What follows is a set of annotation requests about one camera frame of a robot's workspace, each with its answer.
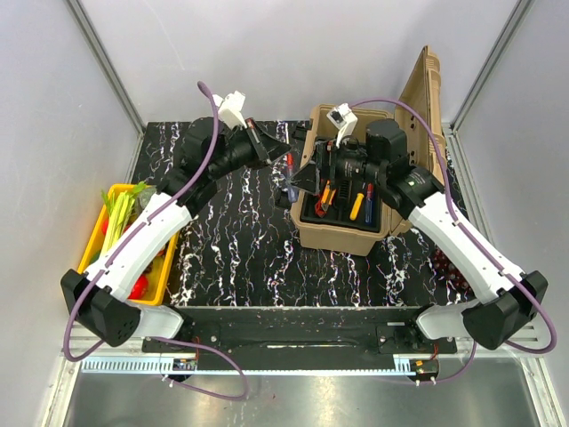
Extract red cherry cluster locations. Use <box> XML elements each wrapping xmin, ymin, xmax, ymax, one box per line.
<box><xmin>145</xmin><ymin>248</ymin><xmax>166</xmax><ymax>274</ymax></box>

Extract small blue red screwdriver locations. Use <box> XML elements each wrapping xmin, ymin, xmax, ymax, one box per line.
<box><xmin>286</xmin><ymin>153</ymin><xmax>299</xmax><ymax>204</ymax></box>

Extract dark purple grape bunch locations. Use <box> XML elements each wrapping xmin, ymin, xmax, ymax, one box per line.
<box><xmin>432</xmin><ymin>248</ymin><xmax>471</xmax><ymax>292</ymax></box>

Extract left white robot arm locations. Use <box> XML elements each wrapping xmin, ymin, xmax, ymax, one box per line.
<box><xmin>60</xmin><ymin>117</ymin><xmax>290</xmax><ymax>351</ymax></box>

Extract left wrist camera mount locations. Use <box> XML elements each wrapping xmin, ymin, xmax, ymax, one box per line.
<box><xmin>213</xmin><ymin>91</ymin><xmax>246</xmax><ymax>129</ymax></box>

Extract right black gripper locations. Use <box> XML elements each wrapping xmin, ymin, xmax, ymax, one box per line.
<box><xmin>286</xmin><ymin>134</ymin><xmax>384</xmax><ymax>196</ymax></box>

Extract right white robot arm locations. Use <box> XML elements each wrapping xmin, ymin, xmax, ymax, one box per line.
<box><xmin>291</xmin><ymin>119</ymin><xmax>548</xmax><ymax>352</ymax></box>

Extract yellow plastic bin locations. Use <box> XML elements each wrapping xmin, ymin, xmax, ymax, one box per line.
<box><xmin>76</xmin><ymin>204</ymin><xmax>179</xmax><ymax>306</ymax></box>

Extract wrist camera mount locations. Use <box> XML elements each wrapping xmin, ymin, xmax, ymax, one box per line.
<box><xmin>326</xmin><ymin>103</ymin><xmax>357</xmax><ymax>148</ymax></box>
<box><xmin>213</xmin><ymin>91</ymin><xmax>246</xmax><ymax>129</ymax></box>

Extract black tool box tray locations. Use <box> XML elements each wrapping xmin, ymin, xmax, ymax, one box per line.
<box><xmin>300</xmin><ymin>180</ymin><xmax>381</xmax><ymax>232</ymax></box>

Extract yellow handled screwdriver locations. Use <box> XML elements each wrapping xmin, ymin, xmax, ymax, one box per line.
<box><xmin>349</xmin><ymin>192</ymin><xmax>365</xmax><ymax>221</ymax></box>

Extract green white leek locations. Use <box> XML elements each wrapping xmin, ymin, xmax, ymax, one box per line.
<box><xmin>101</xmin><ymin>181</ymin><xmax>147</xmax><ymax>254</ymax></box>

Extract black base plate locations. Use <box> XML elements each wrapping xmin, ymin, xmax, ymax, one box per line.
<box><xmin>141</xmin><ymin>306</ymin><xmax>458</xmax><ymax>373</ymax></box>

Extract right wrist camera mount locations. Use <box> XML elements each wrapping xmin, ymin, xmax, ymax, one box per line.
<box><xmin>326</xmin><ymin>103</ymin><xmax>357</xmax><ymax>148</ymax></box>

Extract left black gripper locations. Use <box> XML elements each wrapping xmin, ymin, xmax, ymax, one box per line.
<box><xmin>209</xmin><ymin>117</ymin><xmax>293</xmax><ymax>180</ymax></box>

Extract red apple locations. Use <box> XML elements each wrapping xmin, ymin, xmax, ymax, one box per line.
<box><xmin>129</xmin><ymin>275</ymin><xmax>149</xmax><ymax>300</ymax></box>

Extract green melon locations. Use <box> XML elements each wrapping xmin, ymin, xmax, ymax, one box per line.
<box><xmin>136</xmin><ymin>187</ymin><xmax>156</xmax><ymax>211</ymax></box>

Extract yellow utility knife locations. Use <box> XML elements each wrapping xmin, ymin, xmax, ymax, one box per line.
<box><xmin>320</xmin><ymin>181</ymin><xmax>336</xmax><ymax>205</ymax></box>

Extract black marble pattern mat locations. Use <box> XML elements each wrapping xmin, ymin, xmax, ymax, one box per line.
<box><xmin>135</xmin><ymin>120</ymin><xmax>497</xmax><ymax>308</ymax></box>

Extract tan plastic tool box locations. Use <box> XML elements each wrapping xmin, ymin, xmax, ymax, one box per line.
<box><xmin>291</xmin><ymin>45</ymin><xmax>446</xmax><ymax>256</ymax></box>

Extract purple cable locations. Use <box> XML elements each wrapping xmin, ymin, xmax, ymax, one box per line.
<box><xmin>350</xmin><ymin>97</ymin><xmax>559</xmax><ymax>386</ymax></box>
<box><xmin>64</xmin><ymin>81</ymin><xmax>250</xmax><ymax>400</ymax></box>

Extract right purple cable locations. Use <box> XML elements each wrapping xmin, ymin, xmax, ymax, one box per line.
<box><xmin>350</xmin><ymin>97</ymin><xmax>559</xmax><ymax>386</ymax></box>

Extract red handled pliers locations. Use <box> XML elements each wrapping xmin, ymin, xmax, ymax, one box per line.
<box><xmin>315</xmin><ymin>200</ymin><xmax>331</xmax><ymax>218</ymax></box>

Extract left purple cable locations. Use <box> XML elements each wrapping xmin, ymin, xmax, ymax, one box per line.
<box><xmin>64</xmin><ymin>81</ymin><xmax>250</xmax><ymax>400</ymax></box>

